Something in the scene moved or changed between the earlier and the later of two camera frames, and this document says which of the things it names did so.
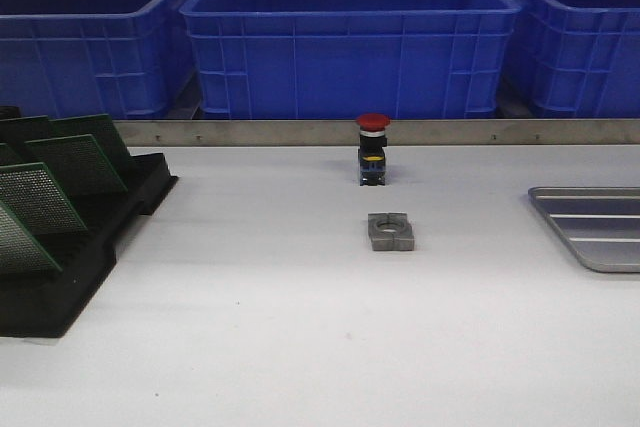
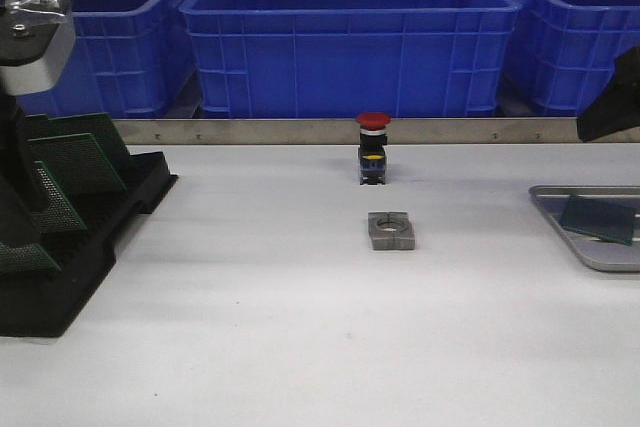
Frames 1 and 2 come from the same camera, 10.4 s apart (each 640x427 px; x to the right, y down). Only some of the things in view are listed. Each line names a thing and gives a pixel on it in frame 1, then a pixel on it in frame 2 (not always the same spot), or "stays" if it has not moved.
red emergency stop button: (373, 141) stays
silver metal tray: (601, 224) stays
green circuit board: (32, 194) → (25, 255)
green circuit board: (77, 163) → (53, 210)
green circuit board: (19, 248) → (600, 220)
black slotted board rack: (37, 298) stays
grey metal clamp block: (390, 231) stays
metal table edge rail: (402, 132) stays
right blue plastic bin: (574, 48) stays
